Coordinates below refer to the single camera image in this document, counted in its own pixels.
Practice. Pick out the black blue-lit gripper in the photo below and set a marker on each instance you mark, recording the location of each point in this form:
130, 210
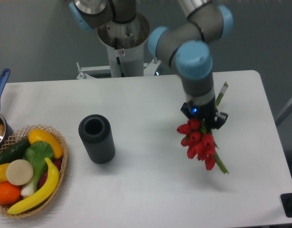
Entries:
195, 109

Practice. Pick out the red tulip bouquet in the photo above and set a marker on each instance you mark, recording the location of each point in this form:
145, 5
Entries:
200, 143

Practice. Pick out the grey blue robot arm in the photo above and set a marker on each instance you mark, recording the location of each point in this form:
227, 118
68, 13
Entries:
184, 50

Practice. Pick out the black device at edge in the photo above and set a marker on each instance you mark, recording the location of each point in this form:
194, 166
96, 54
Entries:
286, 199

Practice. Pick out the dark grey ribbed vase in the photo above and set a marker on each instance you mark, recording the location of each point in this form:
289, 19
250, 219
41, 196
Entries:
96, 135

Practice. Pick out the purple red vegetable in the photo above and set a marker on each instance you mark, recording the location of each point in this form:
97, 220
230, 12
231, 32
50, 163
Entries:
58, 164

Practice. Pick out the yellow banana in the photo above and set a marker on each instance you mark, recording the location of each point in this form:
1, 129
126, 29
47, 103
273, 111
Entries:
40, 195

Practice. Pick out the green bok choy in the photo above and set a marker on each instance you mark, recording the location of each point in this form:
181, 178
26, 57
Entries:
35, 154

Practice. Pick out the woven wicker basket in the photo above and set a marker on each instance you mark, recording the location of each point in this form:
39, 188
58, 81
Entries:
20, 135

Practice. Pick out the beige round radish slice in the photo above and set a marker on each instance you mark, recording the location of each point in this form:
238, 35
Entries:
19, 172

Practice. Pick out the dark green cucumber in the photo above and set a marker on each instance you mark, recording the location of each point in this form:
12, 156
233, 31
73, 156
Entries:
14, 152

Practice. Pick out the yellow bell pepper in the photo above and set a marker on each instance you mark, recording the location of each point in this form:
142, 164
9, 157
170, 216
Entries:
3, 168

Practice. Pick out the orange fruit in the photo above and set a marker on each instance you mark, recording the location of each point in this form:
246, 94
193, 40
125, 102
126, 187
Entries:
9, 193

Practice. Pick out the white frame at right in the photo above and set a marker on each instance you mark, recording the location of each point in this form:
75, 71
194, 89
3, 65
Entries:
284, 113

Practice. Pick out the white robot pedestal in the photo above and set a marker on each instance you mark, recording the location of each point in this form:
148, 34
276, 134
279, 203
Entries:
125, 49

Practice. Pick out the blue handled saucepan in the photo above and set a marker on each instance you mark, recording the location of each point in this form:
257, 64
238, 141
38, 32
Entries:
5, 129

